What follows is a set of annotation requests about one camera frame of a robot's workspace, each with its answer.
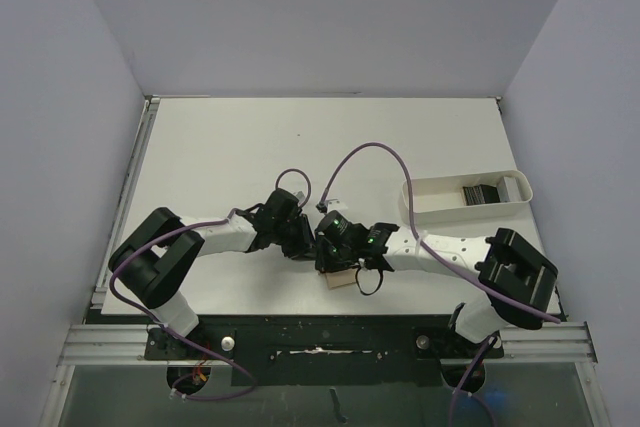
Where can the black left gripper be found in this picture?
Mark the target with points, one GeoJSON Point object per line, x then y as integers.
{"type": "Point", "coordinates": [305, 247]}

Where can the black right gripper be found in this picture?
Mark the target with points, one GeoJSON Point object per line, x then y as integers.
{"type": "Point", "coordinates": [327, 255]}

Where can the beige card holder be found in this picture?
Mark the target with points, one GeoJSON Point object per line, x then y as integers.
{"type": "Point", "coordinates": [335, 280]}

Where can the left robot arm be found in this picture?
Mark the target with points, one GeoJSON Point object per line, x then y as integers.
{"type": "Point", "coordinates": [154, 260]}

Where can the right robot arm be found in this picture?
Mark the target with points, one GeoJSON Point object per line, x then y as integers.
{"type": "Point", "coordinates": [516, 281]}

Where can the black cards in tray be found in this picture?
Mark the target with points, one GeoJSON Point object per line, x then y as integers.
{"type": "Point", "coordinates": [481, 194]}

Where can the white plastic tray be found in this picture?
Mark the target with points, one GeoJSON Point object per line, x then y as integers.
{"type": "Point", "coordinates": [440, 200]}

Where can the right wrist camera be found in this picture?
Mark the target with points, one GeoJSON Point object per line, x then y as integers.
{"type": "Point", "coordinates": [329, 205]}

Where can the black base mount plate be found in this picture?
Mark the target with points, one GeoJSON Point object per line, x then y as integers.
{"type": "Point", "coordinates": [322, 350]}

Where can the aluminium table frame rail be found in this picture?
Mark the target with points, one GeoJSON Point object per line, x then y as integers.
{"type": "Point", "coordinates": [136, 159]}

